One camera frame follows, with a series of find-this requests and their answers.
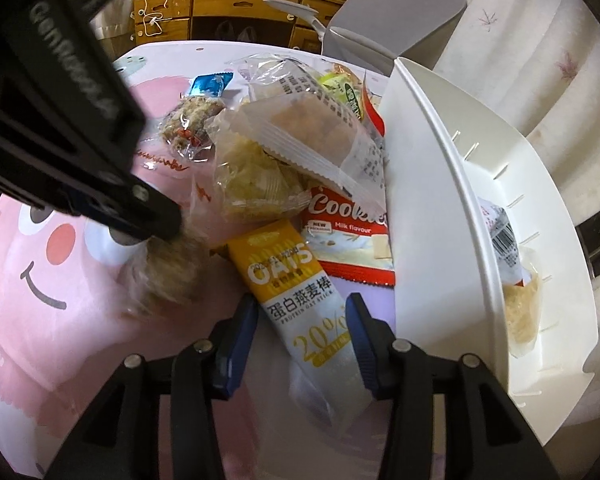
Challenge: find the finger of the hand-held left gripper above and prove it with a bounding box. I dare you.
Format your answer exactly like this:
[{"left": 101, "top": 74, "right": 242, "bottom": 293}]
[{"left": 67, "top": 172, "right": 183, "bottom": 243}]

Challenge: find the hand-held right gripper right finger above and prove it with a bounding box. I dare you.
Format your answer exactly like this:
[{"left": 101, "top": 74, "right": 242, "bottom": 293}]
[{"left": 345, "top": 292, "right": 561, "bottom": 480}]

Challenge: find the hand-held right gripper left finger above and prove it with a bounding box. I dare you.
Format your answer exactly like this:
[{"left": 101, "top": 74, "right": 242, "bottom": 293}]
[{"left": 42, "top": 292, "right": 260, "bottom": 480}]

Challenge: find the clear round cracker packet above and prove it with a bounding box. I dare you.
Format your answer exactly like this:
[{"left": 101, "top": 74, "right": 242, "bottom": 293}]
[{"left": 122, "top": 180, "right": 231, "bottom": 321}]

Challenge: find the yellow oat bar packet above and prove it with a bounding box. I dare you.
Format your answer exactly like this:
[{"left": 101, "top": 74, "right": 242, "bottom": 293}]
[{"left": 225, "top": 219, "right": 376, "bottom": 426}]

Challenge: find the red cookie packet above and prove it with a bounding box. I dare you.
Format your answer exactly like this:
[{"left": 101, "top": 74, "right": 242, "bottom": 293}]
[{"left": 300, "top": 185, "right": 398, "bottom": 288}]

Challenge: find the clear brown granola packet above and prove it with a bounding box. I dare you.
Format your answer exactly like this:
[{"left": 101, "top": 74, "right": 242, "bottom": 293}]
[{"left": 160, "top": 95, "right": 228, "bottom": 161}]

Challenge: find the clear yellow snack packet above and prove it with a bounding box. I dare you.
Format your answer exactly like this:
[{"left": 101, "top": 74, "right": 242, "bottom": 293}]
[{"left": 207, "top": 110, "right": 311, "bottom": 223}]

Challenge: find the white plastic bin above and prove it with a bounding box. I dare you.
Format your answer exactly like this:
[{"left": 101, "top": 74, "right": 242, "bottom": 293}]
[{"left": 380, "top": 57, "right": 600, "bottom": 448}]

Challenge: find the clear text-printed pastry packet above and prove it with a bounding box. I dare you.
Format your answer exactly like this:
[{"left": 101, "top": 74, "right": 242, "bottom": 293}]
[{"left": 205, "top": 57, "right": 388, "bottom": 213}]

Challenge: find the blue printed snack packet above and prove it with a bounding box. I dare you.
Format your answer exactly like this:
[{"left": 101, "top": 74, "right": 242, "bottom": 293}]
[{"left": 187, "top": 72, "right": 233, "bottom": 98}]

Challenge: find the clear rice cracker packet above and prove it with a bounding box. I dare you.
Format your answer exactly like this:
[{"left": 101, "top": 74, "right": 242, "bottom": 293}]
[{"left": 500, "top": 247, "right": 546, "bottom": 358}]

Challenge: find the wooden desk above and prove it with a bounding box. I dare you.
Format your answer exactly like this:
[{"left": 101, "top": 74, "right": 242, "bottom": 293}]
[{"left": 130, "top": 0, "right": 351, "bottom": 53}]

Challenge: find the white barcode snack packet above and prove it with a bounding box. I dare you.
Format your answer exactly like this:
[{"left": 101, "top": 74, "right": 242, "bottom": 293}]
[{"left": 477, "top": 197, "right": 526, "bottom": 286}]

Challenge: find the white plastic bag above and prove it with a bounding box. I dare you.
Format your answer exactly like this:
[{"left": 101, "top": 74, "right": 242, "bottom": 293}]
[{"left": 214, "top": 19, "right": 257, "bottom": 41}]

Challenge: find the red snack packet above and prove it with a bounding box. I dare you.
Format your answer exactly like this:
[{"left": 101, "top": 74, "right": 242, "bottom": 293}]
[{"left": 361, "top": 72, "right": 387, "bottom": 137}]

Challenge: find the green snack packet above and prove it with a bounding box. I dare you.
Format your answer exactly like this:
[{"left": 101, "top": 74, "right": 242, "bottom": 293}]
[{"left": 316, "top": 71, "right": 376, "bottom": 122}]

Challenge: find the grey office chair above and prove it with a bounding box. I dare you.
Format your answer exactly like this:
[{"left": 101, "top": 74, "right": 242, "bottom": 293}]
[{"left": 262, "top": 0, "right": 468, "bottom": 71}]

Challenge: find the white charger cable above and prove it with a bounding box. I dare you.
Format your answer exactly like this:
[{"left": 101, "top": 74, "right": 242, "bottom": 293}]
[{"left": 130, "top": 0, "right": 181, "bottom": 43}]

